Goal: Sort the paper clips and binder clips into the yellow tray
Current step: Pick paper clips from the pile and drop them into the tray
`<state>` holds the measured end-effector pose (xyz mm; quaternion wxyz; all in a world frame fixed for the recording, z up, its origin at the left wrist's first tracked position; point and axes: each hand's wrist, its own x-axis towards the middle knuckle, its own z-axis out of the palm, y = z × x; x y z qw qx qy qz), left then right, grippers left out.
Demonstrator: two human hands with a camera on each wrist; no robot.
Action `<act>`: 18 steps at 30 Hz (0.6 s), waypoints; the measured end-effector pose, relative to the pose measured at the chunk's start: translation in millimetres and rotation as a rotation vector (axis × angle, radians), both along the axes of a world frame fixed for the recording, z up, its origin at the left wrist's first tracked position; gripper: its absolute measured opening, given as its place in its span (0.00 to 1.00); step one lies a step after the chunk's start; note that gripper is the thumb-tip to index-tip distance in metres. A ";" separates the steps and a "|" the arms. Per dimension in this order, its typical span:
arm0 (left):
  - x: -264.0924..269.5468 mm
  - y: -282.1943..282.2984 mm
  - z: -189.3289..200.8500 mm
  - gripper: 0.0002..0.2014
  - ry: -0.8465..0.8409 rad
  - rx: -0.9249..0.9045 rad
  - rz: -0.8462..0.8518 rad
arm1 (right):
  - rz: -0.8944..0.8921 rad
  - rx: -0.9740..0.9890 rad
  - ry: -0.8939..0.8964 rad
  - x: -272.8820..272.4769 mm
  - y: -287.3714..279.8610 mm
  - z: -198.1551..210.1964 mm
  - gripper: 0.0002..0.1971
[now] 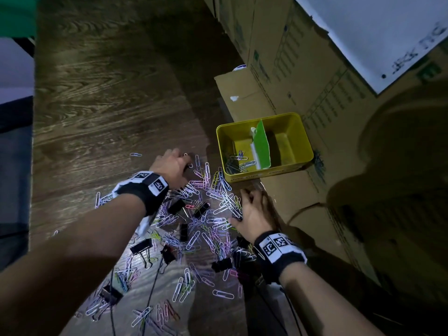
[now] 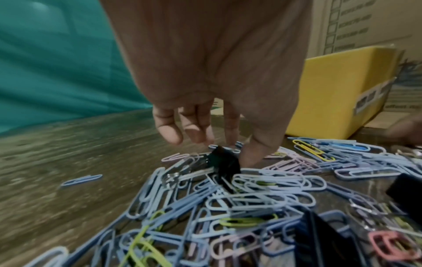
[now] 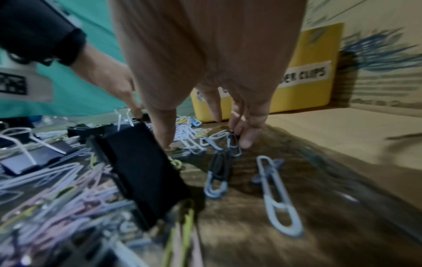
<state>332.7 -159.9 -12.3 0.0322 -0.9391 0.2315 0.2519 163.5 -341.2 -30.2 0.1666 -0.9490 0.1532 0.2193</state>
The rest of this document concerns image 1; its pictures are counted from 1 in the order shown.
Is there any person's right hand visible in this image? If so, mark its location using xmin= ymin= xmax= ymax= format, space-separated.
xmin=229 ymin=188 xmax=277 ymax=245

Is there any person's left hand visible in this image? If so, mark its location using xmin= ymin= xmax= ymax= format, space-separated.
xmin=148 ymin=147 xmax=192 ymax=190

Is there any pile of coloured paper clips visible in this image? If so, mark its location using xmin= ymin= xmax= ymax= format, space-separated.
xmin=49 ymin=152 xmax=263 ymax=336

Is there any yellow plastic tray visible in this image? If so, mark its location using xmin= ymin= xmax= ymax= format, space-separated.
xmin=216 ymin=112 xmax=315 ymax=183

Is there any heap of paper clips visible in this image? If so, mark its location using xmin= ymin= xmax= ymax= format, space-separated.
xmin=224 ymin=150 xmax=258 ymax=175

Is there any group of black binder clips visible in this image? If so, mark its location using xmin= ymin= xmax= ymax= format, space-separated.
xmin=99 ymin=199 xmax=252 ymax=305

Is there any person's left forearm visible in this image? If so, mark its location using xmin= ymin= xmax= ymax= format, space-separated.
xmin=0 ymin=194 xmax=147 ymax=336

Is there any person's right forearm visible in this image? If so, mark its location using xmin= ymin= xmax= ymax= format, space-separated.
xmin=280 ymin=261 xmax=384 ymax=336

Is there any large printed cardboard box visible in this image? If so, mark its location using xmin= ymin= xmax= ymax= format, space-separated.
xmin=246 ymin=0 xmax=448 ymax=305

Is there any green divider card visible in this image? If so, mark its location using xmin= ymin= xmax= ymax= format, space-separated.
xmin=250 ymin=119 xmax=272 ymax=171

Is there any flat cardboard sheet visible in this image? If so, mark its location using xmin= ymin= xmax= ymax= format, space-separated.
xmin=214 ymin=68 xmax=352 ymax=265

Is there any white paper sheet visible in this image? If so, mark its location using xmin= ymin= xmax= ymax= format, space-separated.
xmin=292 ymin=0 xmax=448 ymax=95

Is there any green cloth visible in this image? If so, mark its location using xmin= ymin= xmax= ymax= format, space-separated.
xmin=0 ymin=0 xmax=39 ymax=38

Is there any black left wrist strap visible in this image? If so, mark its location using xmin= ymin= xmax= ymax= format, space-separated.
xmin=112 ymin=170 xmax=170 ymax=217

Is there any black wrist strap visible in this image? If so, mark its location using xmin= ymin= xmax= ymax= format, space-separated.
xmin=112 ymin=170 xmax=170 ymax=217
xmin=252 ymin=231 xmax=308 ymax=285

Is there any black right wrist strap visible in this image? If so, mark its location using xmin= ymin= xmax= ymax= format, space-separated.
xmin=252 ymin=231 xmax=308 ymax=285

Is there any black right camera cable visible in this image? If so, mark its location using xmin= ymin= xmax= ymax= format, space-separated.
xmin=280 ymin=285 xmax=303 ymax=336

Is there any black camera cable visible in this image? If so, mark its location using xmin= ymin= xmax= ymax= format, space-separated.
xmin=280 ymin=285 xmax=303 ymax=336
xmin=141 ymin=255 xmax=165 ymax=336

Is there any black left camera cable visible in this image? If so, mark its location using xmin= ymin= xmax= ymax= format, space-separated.
xmin=141 ymin=255 xmax=165 ymax=336

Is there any black stand frame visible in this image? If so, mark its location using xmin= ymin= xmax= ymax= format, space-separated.
xmin=14 ymin=36 xmax=35 ymax=58

